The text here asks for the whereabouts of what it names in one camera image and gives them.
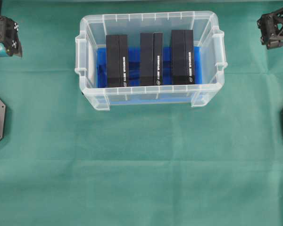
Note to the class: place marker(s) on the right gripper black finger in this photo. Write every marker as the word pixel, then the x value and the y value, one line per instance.
pixel 271 27

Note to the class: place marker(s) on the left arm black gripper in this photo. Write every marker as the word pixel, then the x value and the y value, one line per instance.
pixel 9 37

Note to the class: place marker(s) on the black camera box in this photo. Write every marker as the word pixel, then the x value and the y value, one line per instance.
pixel 117 61
pixel 182 55
pixel 151 59

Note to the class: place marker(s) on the blue liner sheet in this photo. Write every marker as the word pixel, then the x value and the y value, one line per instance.
pixel 134 71

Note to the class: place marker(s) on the clear plastic storage bin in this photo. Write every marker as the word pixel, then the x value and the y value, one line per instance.
pixel 206 35

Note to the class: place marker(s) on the green table cloth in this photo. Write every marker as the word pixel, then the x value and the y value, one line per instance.
pixel 63 163

